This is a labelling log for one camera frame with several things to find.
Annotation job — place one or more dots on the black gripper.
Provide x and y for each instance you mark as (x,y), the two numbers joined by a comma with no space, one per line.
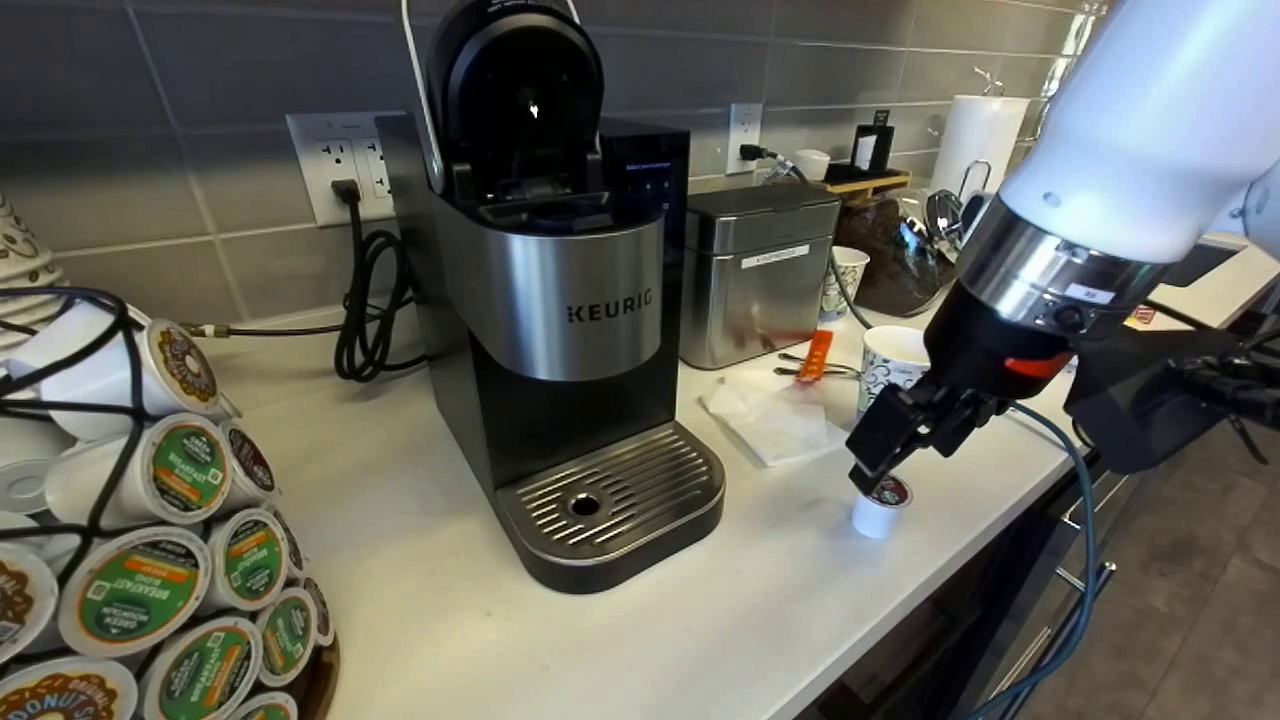
(984,343)

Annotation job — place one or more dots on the red Starbucks coffee pod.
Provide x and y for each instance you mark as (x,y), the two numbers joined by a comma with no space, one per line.
(874,518)

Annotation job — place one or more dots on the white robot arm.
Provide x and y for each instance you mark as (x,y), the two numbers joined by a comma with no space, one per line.
(1160,122)

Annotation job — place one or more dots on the small white paper cup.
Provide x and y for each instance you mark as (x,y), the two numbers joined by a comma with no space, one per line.
(847,273)

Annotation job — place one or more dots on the black silver Keurig coffeemaker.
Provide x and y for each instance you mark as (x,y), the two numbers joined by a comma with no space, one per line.
(560,293)

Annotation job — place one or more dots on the dark red label coffee pod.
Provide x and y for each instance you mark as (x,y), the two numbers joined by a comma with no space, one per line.
(317,608)
(246,461)

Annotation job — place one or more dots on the green label coffee pod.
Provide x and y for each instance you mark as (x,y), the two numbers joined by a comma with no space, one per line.
(201,670)
(248,560)
(284,639)
(267,705)
(187,471)
(133,590)

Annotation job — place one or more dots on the brown donut label coffee pod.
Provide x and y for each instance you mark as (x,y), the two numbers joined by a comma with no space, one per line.
(17,603)
(180,366)
(60,692)

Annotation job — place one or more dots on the white paper napkin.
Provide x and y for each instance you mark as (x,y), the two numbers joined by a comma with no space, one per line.
(775,419)

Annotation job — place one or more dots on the stainless steel napkin dispenser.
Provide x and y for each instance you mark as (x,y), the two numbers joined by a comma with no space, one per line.
(760,282)

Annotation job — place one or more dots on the dark base cabinets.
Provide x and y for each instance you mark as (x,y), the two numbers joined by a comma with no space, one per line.
(934,653)

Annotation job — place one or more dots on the wooden countertop rack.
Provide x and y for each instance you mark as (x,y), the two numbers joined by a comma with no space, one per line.
(864,186)

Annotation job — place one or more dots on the white paper towel roll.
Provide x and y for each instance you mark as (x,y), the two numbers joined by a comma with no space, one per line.
(973,135)

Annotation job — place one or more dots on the small white wall outlet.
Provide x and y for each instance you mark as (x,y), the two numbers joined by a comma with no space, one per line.
(743,124)

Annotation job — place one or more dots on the white wall power outlet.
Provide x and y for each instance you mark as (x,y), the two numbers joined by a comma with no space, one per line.
(320,152)

